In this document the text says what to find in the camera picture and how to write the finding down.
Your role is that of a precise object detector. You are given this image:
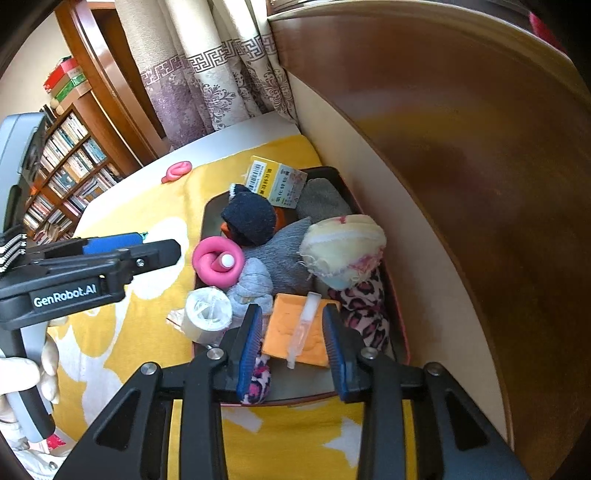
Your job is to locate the yellow and white printed blanket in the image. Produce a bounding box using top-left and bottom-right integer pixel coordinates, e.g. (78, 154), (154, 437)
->
(34, 134), (430, 480)

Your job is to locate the small yellow medicine box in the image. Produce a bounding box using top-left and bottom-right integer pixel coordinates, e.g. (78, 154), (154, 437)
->
(243, 155), (308, 209)

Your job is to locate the wooden door frame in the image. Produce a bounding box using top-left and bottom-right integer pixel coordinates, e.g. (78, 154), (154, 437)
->
(54, 2), (175, 168)

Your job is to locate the red cardboard box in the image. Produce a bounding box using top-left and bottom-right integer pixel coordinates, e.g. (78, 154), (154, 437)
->
(193, 165), (413, 408)

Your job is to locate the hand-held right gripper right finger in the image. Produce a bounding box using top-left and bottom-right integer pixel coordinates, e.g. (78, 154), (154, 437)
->
(322, 304), (532, 480)

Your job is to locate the red patterned quilt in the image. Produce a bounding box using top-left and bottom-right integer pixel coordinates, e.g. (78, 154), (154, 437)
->
(0, 413), (72, 480)

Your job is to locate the dark orange embossed cube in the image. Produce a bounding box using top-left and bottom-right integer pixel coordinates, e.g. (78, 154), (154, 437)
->
(220, 206), (291, 241)

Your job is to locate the grey sock with striped cuff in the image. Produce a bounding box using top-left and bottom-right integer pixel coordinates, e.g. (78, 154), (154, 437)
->
(244, 217), (315, 297)

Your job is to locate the red and green book stack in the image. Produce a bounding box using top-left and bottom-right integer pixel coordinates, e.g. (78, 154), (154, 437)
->
(43, 57), (91, 117)

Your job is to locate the wooden headboard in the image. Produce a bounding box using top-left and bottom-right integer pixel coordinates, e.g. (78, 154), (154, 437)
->
(267, 0), (591, 464)

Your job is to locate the pink knotted tube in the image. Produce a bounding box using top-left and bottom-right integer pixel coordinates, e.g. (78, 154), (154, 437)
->
(161, 160), (193, 185)

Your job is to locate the grey knotted sock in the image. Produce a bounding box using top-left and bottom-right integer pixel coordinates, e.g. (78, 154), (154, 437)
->
(226, 257), (275, 330)

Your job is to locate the cream and pink sock bundle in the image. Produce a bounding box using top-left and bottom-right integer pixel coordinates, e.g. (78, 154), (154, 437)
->
(298, 213), (388, 292)

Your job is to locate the grey bed sheet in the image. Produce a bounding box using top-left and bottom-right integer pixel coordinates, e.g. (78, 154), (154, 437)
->
(71, 112), (303, 232)

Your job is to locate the wooden bookshelf with books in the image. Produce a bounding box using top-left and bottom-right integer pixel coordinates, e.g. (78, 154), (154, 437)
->
(18, 104), (124, 246)

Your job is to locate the plastic-wrapped white roll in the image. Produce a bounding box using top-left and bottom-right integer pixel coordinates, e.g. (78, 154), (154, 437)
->
(182, 285), (233, 345)

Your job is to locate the light orange embossed block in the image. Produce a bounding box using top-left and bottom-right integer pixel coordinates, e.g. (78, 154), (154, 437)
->
(260, 292), (343, 370)

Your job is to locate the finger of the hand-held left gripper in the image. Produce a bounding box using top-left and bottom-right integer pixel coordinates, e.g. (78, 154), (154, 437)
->
(0, 239), (183, 324)
(28, 233), (142, 267)

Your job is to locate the pink leopard print sock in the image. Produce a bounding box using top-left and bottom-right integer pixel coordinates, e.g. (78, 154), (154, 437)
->
(327, 267), (392, 352)
(246, 354), (271, 406)

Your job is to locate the cream patterned curtain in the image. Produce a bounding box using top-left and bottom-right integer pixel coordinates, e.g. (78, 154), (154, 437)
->
(165, 0), (260, 133)

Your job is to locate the grey and black sock roll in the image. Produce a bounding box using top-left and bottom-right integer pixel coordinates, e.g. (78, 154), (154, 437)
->
(297, 177), (355, 223)

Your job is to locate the person's left hand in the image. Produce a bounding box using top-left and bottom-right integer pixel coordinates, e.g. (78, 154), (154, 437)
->
(0, 330), (62, 424)

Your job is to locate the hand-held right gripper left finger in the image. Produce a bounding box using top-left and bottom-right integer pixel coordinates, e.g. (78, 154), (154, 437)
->
(53, 304), (264, 480)

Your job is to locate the pink rubber ring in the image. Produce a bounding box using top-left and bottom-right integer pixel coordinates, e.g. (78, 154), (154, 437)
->
(192, 236), (245, 290)

